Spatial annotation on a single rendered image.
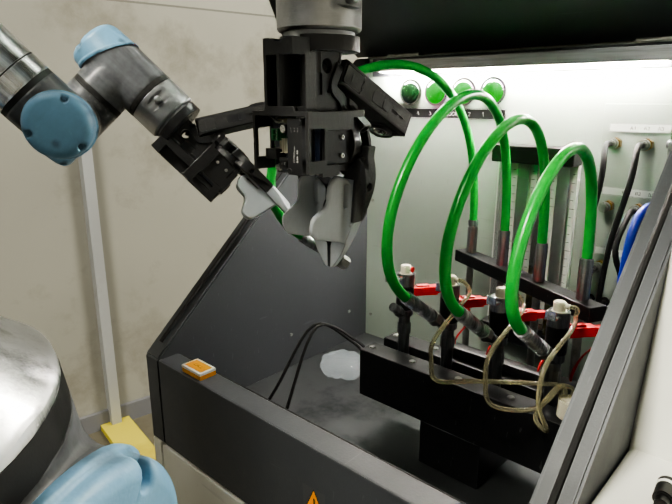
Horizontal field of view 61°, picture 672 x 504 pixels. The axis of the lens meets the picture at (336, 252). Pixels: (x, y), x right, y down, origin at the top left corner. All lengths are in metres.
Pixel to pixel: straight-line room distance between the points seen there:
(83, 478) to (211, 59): 2.46
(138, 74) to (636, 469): 0.77
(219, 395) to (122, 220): 1.68
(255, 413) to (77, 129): 0.43
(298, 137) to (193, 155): 0.37
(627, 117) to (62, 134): 0.80
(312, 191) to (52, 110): 0.31
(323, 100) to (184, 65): 2.05
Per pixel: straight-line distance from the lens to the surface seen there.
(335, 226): 0.53
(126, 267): 2.53
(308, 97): 0.50
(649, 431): 0.76
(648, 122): 1.00
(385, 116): 0.57
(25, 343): 0.21
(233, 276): 1.05
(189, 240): 2.61
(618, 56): 0.99
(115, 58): 0.85
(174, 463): 1.07
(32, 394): 0.19
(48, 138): 0.71
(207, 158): 0.82
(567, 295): 0.86
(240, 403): 0.84
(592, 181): 0.79
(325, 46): 0.50
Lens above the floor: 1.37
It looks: 15 degrees down
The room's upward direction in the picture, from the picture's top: straight up
